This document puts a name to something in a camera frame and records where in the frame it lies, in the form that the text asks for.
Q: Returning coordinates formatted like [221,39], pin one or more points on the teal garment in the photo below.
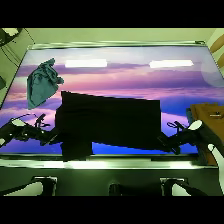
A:
[41,83]

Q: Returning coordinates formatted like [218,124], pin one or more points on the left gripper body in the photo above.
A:
[50,137]

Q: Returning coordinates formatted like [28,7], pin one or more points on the silver frame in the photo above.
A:
[110,165]

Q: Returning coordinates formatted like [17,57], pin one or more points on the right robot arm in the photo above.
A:
[200,133]

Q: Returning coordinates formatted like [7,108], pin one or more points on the brown garment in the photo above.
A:
[208,116]

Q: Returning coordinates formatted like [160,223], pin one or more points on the black shirt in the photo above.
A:
[110,123]

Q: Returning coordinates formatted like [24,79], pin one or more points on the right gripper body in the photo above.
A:
[168,143]

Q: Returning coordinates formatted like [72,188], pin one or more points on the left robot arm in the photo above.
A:
[16,130]

